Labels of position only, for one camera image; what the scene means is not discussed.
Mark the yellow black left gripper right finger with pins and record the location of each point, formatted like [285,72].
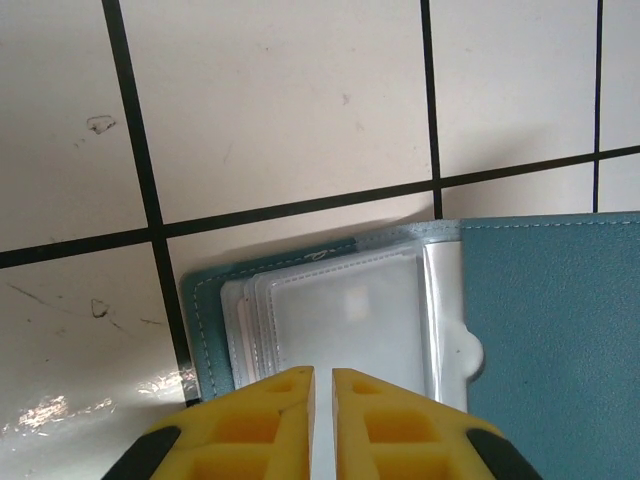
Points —
[400,440]

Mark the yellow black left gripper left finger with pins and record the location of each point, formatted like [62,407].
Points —
[240,440]

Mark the blue leather card holder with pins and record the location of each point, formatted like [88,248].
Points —
[550,325]

